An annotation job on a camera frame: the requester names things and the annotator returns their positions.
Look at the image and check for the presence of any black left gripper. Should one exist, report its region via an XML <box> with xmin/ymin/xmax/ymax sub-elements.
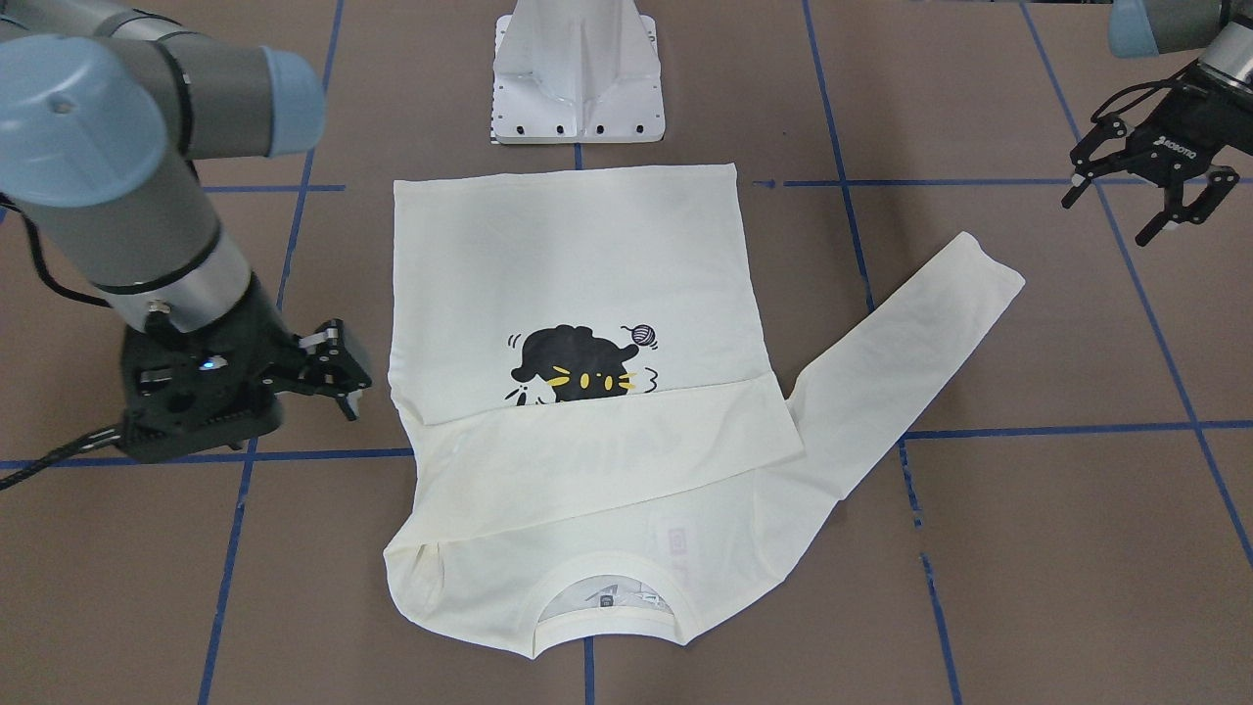
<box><xmin>1061</xmin><ymin>80</ymin><xmax>1253</xmax><ymax>247</ymax></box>

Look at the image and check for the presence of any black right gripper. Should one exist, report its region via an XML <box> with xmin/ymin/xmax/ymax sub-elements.
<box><xmin>117</xmin><ymin>277</ymin><xmax>373</xmax><ymax>463</ymax></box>

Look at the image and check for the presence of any cream long-sleeve cat shirt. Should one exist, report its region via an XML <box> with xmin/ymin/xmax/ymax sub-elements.
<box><xmin>383</xmin><ymin>164</ymin><xmax>1024</xmax><ymax>659</ymax></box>

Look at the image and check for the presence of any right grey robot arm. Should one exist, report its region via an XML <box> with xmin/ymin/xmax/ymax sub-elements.
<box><xmin>1</xmin><ymin>1</ymin><xmax>372</xmax><ymax>488</ymax></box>

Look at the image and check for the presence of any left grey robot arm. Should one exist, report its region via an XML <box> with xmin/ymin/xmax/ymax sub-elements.
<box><xmin>1061</xmin><ymin>1</ymin><xmax>1252</xmax><ymax>247</ymax></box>

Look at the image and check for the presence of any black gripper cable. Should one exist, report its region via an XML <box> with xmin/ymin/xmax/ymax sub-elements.
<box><xmin>0</xmin><ymin>421</ymin><xmax>128</xmax><ymax>493</ymax></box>

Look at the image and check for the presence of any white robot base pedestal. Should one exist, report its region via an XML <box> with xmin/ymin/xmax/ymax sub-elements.
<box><xmin>489</xmin><ymin>1</ymin><xmax>667</xmax><ymax>147</ymax></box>

